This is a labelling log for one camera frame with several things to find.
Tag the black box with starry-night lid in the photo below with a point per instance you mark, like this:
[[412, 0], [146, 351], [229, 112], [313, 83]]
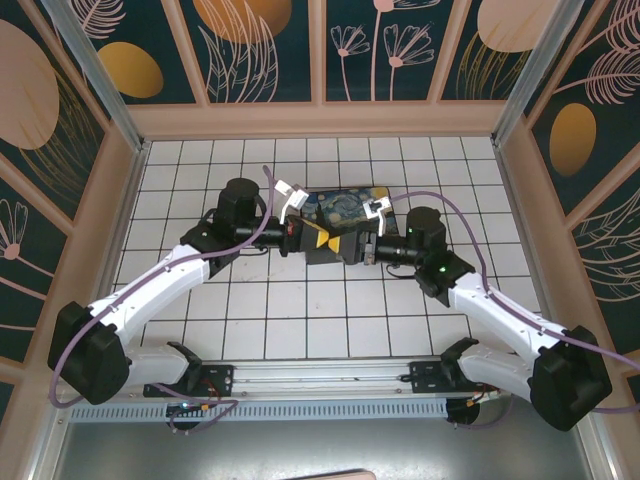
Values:
[[345, 207]]

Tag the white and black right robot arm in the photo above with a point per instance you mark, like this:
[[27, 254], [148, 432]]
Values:
[[500, 305]]

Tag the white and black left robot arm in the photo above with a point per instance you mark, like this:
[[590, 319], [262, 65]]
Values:
[[150, 287]]

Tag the grey metal sheet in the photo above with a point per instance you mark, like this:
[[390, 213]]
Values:
[[320, 445]]

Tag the pink flat object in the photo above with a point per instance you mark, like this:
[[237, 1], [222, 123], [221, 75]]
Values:
[[345, 475]]

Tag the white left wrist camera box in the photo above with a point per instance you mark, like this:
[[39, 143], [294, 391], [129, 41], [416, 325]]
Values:
[[292, 197]]

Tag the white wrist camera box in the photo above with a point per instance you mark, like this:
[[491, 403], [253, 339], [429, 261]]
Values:
[[292, 197], [377, 210]]

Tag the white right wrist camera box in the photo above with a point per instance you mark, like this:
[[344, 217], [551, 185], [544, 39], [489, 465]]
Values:
[[377, 210]]

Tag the aluminium mounting rail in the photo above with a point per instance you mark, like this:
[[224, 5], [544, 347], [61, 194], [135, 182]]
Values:
[[320, 372]]

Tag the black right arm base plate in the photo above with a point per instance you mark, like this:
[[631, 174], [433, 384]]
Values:
[[425, 377]]

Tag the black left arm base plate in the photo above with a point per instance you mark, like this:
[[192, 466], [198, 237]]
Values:
[[220, 377]]

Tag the aluminium frame post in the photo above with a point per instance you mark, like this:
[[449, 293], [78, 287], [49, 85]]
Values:
[[530, 75], [97, 75]]

